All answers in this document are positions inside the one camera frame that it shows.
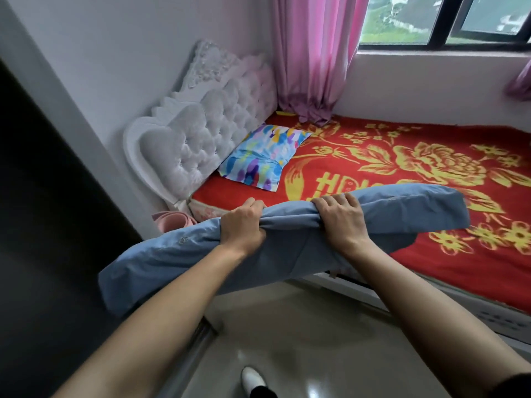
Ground white tufted headboard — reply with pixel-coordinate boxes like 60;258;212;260
123;40;278;205

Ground person's right forearm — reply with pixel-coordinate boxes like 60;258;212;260
344;239;531;398

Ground dark wardrobe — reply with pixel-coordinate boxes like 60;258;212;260
0;58;144;398

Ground red floral blanket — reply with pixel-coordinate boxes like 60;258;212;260
192;112;531;315

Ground purple curtain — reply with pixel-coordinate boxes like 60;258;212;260
504;60;531;102

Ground light blue garment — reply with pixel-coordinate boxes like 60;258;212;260
98;184;470;317

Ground person's right hand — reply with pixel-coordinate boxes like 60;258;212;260
311;193;371;256

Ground multicoloured paint-print pillow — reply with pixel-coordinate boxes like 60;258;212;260
218;124;312;192

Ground white bed frame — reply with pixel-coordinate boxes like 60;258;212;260
188;199;531;357

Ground person's left forearm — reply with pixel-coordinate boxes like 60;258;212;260
53;242;249;398

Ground pink curtain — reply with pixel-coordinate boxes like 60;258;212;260
270;0;371;127

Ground black-framed window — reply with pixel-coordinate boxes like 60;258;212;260
358;0;531;52

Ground pink rolled mat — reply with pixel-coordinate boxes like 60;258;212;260
152;211;198;234

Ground person's white shoe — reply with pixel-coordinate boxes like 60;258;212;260
241;366;267;397

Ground person's black sleeve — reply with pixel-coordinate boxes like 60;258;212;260
485;372;531;398

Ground person's left hand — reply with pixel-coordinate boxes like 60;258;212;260
219;197;267;257

